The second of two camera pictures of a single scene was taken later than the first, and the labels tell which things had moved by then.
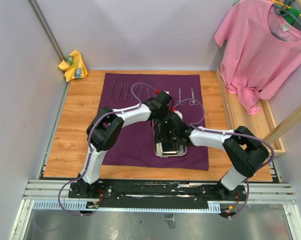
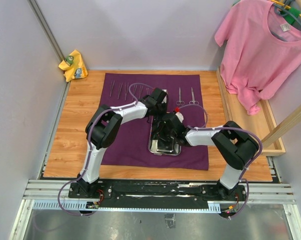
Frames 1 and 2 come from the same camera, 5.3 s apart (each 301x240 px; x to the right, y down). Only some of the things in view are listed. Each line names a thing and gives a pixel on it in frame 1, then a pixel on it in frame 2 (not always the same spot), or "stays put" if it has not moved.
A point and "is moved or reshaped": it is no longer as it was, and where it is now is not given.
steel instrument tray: (157, 143) is moved or reshaped
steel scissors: (180, 102) stays put
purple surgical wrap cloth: (136, 148) stays put
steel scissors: (192, 103) stays put
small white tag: (159, 149) to (154, 145)
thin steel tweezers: (126, 90) stays put
